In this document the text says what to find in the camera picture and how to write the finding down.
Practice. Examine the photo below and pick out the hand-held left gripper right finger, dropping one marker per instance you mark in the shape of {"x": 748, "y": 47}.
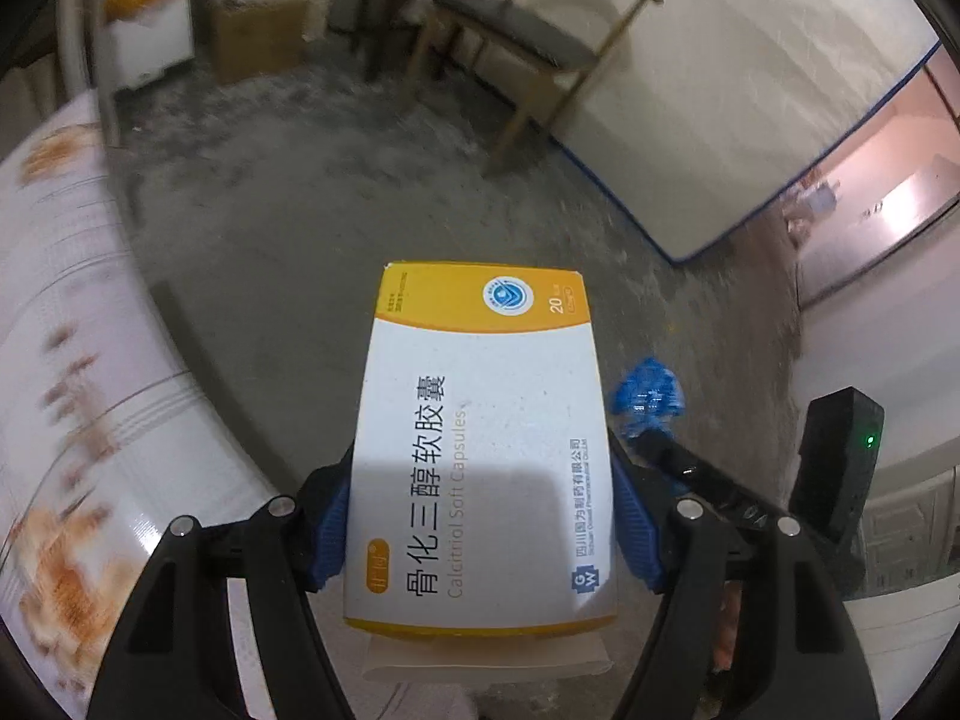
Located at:
{"x": 637, "y": 532}

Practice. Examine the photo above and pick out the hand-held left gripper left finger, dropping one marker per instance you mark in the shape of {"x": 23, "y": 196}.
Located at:
{"x": 334, "y": 532}

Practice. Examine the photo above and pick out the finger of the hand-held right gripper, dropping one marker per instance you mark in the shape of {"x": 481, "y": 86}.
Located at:
{"x": 705, "y": 476}

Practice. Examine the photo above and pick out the yellow and white medicine box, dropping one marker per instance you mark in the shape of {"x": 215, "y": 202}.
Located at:
{"x": 480, "y": 427}

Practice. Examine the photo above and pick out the blue crumpled plastic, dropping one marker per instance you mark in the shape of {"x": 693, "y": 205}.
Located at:
{"x": 649, "y": 390}

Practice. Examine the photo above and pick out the floral tablecloth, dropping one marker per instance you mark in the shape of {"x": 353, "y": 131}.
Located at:
{"x": 90, "y": 360}

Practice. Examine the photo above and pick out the white mattress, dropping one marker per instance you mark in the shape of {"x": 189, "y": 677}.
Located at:
{"x": 735, "y": 90}

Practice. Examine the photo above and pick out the wooden chair with dark seat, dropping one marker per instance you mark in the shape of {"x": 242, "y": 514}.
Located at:
{"x": 525, "y": 34}

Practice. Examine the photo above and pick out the cardboard box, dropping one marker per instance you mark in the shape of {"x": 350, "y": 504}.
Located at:
{"x": 259, "y": 37}

